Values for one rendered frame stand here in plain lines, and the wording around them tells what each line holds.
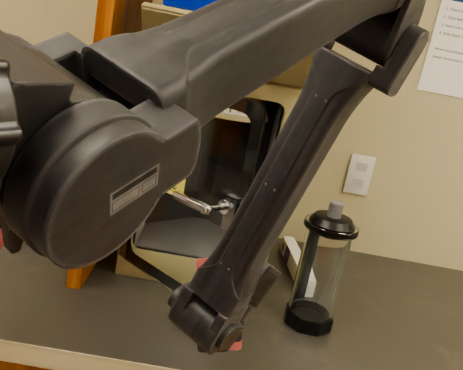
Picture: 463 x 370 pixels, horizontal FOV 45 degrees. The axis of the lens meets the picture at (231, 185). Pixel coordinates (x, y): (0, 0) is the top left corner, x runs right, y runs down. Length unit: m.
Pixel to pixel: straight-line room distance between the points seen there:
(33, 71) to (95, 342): 0.81
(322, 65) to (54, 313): 0.72
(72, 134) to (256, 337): 0.90
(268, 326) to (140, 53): 0.90
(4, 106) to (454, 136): 1.52
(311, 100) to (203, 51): 0.27
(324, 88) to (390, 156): 1.08
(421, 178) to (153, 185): 1.43
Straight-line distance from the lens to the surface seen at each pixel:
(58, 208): 0.24
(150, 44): 0.32
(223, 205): 0.95
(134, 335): 1.05
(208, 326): 0.66
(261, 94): 1.11
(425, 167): 1.67
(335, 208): 1.09
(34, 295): 1.15
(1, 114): 0.22
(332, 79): 0.56
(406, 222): 1.70
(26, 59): 0.26
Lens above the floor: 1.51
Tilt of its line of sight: 16 degrees down
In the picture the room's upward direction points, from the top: 11 degrees clockwise
